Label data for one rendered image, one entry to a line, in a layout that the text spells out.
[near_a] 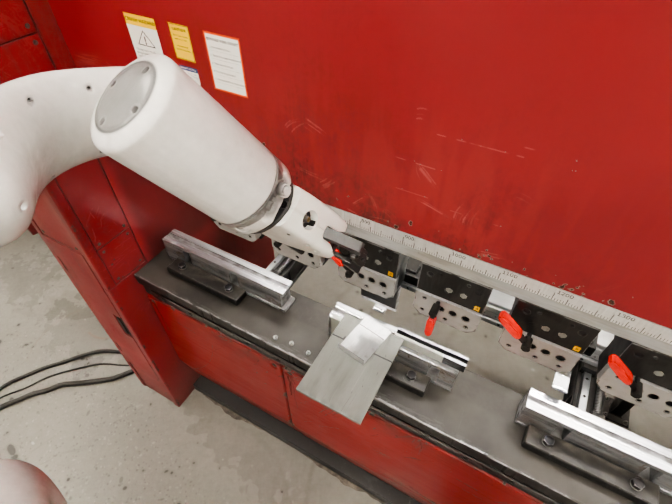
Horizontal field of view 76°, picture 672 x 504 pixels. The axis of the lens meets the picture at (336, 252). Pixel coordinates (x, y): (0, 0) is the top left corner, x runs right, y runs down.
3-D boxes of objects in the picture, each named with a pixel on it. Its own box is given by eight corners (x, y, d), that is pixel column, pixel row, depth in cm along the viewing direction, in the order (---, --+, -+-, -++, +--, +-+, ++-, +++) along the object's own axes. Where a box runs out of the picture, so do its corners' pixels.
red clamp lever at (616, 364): (615, 363, 77) (644, 398, 79) (617, 346, 80) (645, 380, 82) (605, 364, 78) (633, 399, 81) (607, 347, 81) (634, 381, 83)
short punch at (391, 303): (360, 299, 117) (361, 276, 110) (363, 294, 118) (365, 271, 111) (394, 314, 114) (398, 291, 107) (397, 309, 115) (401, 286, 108)
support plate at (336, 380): (295, 390, 108) (295, 388, 108) (345, 315, 124) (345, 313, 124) (360, 425, 102) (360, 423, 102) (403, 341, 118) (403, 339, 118)
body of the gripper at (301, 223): (308, 169, 41) (356, 217, 50) (235, 154, 47) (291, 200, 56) (275, 240, 40) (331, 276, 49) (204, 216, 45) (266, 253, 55)
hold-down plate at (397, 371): (328, 351, 129) (328, 346, 127) (337, 337, 133) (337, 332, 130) (422, 398, 119) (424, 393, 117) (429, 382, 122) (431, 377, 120)
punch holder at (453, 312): (411, 310, 103) (421, 263, 91) (424, 285, 108) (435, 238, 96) (473, 336, 98) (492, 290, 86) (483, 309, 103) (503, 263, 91)
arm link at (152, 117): (190, 190, 45) (231, 241, 39) (67, 111, 34) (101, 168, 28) (244, 128, 44) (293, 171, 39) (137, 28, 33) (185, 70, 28)
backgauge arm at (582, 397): (554, 436, 125) (574, 416, 115) (585, 286, 164) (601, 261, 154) (584, 450, 123) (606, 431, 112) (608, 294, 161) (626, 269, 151)
